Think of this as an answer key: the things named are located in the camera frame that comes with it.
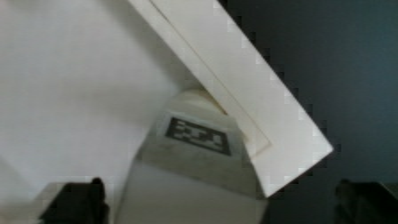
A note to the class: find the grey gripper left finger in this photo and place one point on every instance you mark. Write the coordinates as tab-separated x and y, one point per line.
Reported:
79	206

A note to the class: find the white square tabletop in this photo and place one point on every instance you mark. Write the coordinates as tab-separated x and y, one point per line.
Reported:
101	58

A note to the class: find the white table leg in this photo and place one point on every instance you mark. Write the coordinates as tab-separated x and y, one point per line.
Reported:
197	173

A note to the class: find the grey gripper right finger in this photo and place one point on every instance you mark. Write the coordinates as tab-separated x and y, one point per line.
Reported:
367	203

